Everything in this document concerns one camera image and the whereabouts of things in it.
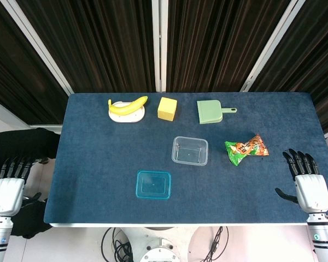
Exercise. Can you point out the blue transparent plastic lid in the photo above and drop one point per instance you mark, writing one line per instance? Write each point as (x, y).
(138, 185)

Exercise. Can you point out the clear plastic food container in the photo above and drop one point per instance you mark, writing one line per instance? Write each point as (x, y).
(190, 151)

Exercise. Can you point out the yellow banana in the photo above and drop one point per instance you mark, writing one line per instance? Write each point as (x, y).
(127, 108)

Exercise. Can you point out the blue velvet tablecloth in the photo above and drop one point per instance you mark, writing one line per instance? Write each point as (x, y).
(98, 163)

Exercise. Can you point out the green plastic dustpan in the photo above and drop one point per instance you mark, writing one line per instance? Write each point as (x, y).
(209, 112)

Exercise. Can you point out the white frame post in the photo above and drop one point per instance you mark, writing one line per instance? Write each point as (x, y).
(270, 49)
(41, 46)
(160, 41)

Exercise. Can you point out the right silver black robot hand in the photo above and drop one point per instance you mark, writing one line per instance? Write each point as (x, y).
(313, 192)

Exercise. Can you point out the white round plate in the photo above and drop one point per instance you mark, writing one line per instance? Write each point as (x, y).
(125, 118)

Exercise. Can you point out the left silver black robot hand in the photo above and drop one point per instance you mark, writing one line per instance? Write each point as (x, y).
(6, 195)

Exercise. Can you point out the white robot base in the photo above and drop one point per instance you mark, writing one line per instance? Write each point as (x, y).
(158, 248)

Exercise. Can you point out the yellow sponge block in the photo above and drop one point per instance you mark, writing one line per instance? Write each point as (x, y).
(166, 109)

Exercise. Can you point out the green orange snack bag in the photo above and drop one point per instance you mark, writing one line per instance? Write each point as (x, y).
(246, 148)

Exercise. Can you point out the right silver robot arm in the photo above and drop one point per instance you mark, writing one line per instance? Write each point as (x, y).
(324, 237)

